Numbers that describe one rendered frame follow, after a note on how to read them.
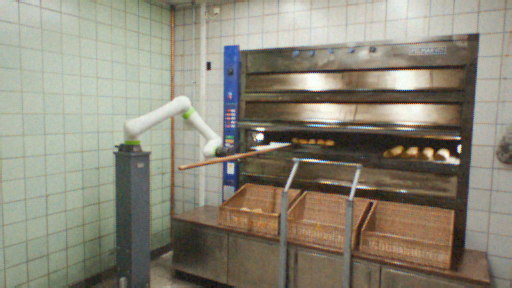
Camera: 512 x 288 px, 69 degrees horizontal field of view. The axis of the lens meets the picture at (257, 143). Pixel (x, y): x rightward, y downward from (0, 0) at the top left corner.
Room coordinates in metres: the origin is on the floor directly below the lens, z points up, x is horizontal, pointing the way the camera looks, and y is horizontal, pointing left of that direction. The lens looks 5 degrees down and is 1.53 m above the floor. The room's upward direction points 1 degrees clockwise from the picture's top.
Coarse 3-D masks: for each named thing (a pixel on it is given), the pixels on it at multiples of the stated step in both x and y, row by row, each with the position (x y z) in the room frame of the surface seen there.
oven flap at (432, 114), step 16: (256, 112) 3.46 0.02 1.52; (272, 112) 3.38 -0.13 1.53; (288, 112) 3.30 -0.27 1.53; (304, 112) 3.23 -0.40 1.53; (320, 112) 3.16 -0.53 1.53; (336, 112) 3.10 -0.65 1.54; (352, 112) 3.03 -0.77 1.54; (368, 112) 2.97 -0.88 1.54; (384, 112) 2.91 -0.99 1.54; (400, 112) 2.86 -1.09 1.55; (416, 112) 2.80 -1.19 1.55; (432, 112) 2.75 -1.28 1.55; (448, 112) 2.70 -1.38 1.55
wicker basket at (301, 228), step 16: (304, 192) 3.15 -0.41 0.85; (320, 192) 3.12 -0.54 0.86; (304, 208) 3.14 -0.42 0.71; (320, 208) 3.08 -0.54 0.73; (336, 208) 3.02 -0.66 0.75; (368, 208) 2.89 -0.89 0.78; (288, 224) 2.75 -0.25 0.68; (304, 224) 2.69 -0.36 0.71; (320, 224) 2.63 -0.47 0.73; (336, 224) 2.98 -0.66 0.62; (304, 240) 2.68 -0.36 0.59; (320, 240) 2.63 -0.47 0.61; (336, 240) 2.69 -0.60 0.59; (352, 240) 2.69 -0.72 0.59
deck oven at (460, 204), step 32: (256, 96) 3.47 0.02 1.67; (288, 96) 3.31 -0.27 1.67; (320, 96) 3.17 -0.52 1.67; (352, 96) 3.03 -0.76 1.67; (384, 96) 2.91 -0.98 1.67; (416, 96) 2.80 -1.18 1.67; (448, 96) 2.70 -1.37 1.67; (416, 128) 2.79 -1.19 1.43; (448, 128) 2.70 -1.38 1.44; (384, 192) 2.89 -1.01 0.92
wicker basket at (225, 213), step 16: (256, 192) 3.39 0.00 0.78; (288, 192) 3.25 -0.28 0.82; (224, 208) 3.03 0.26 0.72; (240, 208) 3.35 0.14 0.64; (256, 208) 3.35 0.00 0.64; (272, 208) 3.28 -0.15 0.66; (288, 208) 2.98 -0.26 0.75; (224, 224) 3.02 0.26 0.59; (240, 224) 2.96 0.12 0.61; (256, 224) 2.89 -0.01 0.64; (272, 224) 2.82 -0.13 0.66
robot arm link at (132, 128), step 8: (184, 96) 2.84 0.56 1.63; (168, 104) 2.79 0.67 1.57; (176, 104) 2.78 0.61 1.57; (184, 104) 2.79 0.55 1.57; (152, 112) 2.76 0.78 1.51; (160, 112) 2.75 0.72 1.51; (168, 112) 2.77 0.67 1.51; (176, 112) 2.79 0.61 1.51; (136, 120) 2.70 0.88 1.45; (144, 120) 2.71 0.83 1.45; (152, 120) 2.73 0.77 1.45; (160, 120) 2.76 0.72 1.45; (128, 128) 2.66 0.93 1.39; (136, 128) 2.68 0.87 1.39; (144, 128) 2.71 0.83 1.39; (128, 136) 2.70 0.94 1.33; (136, 136) 2.71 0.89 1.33
